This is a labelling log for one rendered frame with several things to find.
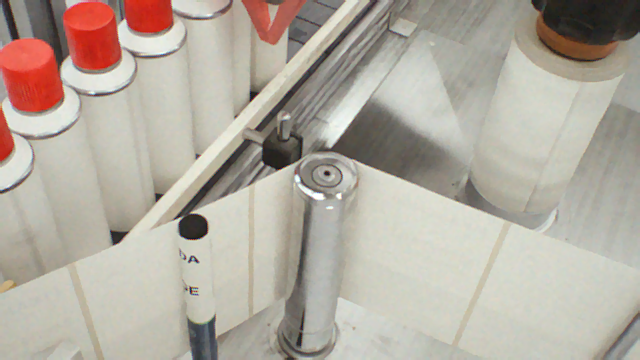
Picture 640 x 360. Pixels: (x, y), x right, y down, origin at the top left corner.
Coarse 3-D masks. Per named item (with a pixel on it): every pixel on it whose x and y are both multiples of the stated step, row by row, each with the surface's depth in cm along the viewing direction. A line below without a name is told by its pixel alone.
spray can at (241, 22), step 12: (240, 0) 61; (240, 12) 62; (240, 24) 63; (240, 36) 64; (240, 48) 65; (240, 60) 66; (240, 72) 67; (240, 84) 68; (240, 96) 69; (240, 108) 70
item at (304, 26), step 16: (320, 0) 85; (336, 0) 85; (304, 16) 83; (320, 16) 83; (288, 32) 81; (304, 32) 81; (288, 48) 79; (304, 80) 76; (288, 96) 74; (272, 112) 72; (256, 128) 70; (240, 144) 69; (192, 208) 64
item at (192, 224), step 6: (186, 216) 39; (192, 216) 39; (198, 216) 39; (180, 222) 39; (186, 222) 39; (192, 222) 39; (198, 222) 39; (204, 222) 39; (180, 228) 38; (186, 228) 38; (192, 228) 38; (198, 228) 38; (204, 228) 39; (180, 234) 39; (186, 234) 38; (192, 234) 38; (198, 234) 38; (204, 234) 39
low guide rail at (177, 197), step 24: (360, 0) 80; (336, 24) 77; (312, 48) 74; (288, 72) 71; (264, 96) 68; (240, 120) 66; (216, 144) 64; (192, 168) 62; (216, 168) 64; (168, 192) 60; (192, 192) 61; (168, 216) 59
